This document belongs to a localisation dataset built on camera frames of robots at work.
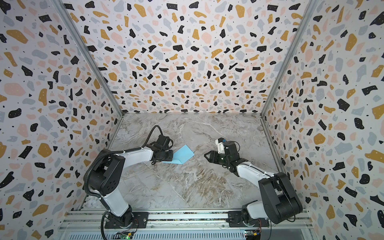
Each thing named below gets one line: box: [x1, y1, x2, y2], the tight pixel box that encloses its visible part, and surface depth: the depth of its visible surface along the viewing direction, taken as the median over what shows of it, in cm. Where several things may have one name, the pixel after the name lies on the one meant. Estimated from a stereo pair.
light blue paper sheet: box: [162, 144, 195, 165], surface depth 101 cm
